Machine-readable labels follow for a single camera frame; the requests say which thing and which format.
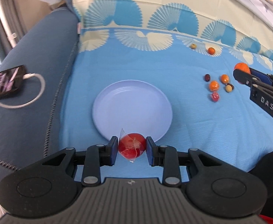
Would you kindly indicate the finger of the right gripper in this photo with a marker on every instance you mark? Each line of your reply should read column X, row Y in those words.
column 265, row 78
column 244, row 77

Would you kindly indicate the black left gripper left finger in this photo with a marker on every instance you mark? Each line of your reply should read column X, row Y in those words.
column 94, row 158

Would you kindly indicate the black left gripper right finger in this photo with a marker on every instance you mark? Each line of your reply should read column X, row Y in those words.
column 169, row 159

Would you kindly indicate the large orange tangerine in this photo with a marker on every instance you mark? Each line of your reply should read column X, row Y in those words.
column 243, row 67

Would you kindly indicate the small orange kumquat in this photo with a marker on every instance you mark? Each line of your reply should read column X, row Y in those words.
column 224, row 78

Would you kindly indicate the beige longan fruit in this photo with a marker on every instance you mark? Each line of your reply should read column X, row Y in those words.
column 228, row 89

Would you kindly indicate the red fruit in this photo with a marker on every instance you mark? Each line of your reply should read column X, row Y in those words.
column 131, row 145

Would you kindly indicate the pink fruit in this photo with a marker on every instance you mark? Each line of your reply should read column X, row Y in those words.
column 215, row 96

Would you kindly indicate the dark red jujube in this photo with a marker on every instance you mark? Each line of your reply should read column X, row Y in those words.
column 207, row 77

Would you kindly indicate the small orange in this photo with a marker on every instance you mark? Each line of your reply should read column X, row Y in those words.
column 211, row 51

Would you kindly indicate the small tan round fruit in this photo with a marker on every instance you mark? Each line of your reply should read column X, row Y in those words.
column 193, row 46

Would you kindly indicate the light blue round plate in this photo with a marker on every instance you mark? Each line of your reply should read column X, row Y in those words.
column 132, row 106

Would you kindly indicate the blue patterned sofa cloth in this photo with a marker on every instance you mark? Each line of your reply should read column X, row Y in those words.
column 149, row 40

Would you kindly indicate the blue sofa armrest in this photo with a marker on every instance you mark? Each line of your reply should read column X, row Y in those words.
column 30, row 128

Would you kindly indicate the black smartphone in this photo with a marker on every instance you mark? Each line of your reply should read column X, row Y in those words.
column 11, row 80

